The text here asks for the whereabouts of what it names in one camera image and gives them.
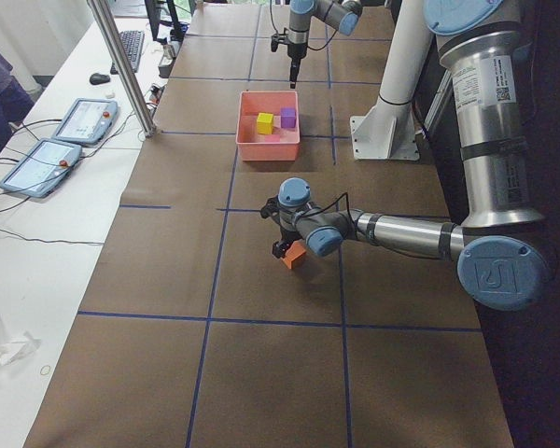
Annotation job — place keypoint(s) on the near teach pendant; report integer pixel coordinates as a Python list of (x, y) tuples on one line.
[(42, 169)]

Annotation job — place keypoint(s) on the pink plastic bin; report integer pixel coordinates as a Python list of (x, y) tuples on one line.
[(250, 144)]

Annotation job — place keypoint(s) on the far teach pendant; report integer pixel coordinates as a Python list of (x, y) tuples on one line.
[(87, 121)]

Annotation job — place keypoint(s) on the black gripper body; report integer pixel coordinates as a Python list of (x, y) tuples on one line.
[(297, 51), (286, 233)]

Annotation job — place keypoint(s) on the teach pendant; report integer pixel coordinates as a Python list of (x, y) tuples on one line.
[(42, 169), (87, 121)]

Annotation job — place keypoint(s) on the pink foam block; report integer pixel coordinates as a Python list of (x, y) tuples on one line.
[(273, 138)]

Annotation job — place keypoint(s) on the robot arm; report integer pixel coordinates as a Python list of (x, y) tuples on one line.
[(342, 16), (450, 70)]

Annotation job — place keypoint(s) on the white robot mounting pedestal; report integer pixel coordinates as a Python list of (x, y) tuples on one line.
[(387, 132)]

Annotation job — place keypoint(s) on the yellow foam block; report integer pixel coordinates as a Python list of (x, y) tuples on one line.
[(265, 123)]

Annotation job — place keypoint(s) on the black monitor stand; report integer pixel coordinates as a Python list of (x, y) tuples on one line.
[(165, 26)]

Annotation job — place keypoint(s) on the white power strip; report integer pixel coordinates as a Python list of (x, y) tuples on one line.
[(169, 52)]

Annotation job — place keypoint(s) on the black keyboard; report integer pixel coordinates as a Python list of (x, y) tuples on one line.
[(132, 42)]

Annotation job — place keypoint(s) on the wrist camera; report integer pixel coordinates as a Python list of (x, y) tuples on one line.
[(270, 209), (278, 39)]

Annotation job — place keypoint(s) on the aluminium frame post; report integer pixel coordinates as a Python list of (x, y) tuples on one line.
[(106, 23)]

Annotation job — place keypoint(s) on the orange foam block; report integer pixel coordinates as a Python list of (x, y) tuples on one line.
[(295, 255)]

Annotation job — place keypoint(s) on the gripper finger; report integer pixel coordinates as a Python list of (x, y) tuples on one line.
[(279, 249), (294, 72)]

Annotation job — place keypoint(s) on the purple foam block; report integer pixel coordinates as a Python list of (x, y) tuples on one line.
[(288, 118)]

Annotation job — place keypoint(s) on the crumpled white paper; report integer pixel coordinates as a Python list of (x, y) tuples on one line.
[(15, 348)]

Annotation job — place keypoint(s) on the black computer mouse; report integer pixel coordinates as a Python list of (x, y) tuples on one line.
[(99, 79)]

